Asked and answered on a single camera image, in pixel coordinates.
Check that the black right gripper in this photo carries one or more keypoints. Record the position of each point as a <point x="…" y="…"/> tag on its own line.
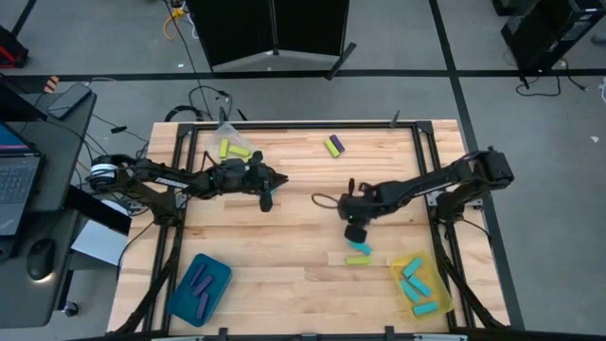
<point x="357" y="206"/>

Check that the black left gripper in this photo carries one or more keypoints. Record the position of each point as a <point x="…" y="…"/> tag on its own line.
<point x="251" y="177"/>

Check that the purple toy block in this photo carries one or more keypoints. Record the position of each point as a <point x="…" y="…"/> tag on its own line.
<point x="202" y="305"/>
<point x="198" y="274"/>
<point x="203" y="285"/>
<point x="338" y="142"/>

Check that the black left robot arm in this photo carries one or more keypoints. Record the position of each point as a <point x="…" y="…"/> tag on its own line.
<point x="161" y="176"/>

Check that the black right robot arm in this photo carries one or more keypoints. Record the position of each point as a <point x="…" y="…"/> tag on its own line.
<point x="426" y="182"/>

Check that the clear plastic bin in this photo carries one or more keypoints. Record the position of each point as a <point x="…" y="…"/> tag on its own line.
<point x="237" y="137"/>

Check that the yellow plastic bin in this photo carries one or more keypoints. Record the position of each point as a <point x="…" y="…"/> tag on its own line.
<point x="441" y="293"/>

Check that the grey power strip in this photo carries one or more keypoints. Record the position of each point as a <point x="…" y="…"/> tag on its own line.
<point x="137" y="204"/>

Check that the blue plastic bin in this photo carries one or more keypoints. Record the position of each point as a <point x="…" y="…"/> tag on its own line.
<point x="182" y="300"/>

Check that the black folding partition screen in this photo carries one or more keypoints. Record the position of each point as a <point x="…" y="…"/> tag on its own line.
<point x="237" y="28"/>

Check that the white paper sheet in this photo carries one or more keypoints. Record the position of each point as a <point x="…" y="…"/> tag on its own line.
<point x="99" y="244"/>

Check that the black desk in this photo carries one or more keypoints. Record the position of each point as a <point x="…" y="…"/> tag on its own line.
<point x="57" y="151"/>

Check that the black smartphone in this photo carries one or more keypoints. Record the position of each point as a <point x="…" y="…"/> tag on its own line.
<point x="68" y="100"/>

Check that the black caster wheel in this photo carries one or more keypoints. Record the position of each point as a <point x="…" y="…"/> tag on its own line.
<point x="71" y="310"/>

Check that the black computer mouse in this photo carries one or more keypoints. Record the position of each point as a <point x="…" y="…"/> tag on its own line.
<point x="40" y="258"/>

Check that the orange striped tape piece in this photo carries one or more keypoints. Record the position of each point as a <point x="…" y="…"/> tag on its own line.
<point x="51" y="84"/>

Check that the open laptop computer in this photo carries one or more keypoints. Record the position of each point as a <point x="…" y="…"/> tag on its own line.
<point x="14" y="180"/>

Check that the black equipment cabinet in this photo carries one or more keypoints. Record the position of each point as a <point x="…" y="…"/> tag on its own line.
<point x="544" y="33"/>

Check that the red black tool case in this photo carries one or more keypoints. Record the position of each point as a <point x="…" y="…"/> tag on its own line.
<point x="9" y="52"/>

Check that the black aluminium table frame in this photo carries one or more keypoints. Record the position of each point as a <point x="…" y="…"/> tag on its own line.
<point x="331" y="126"/>

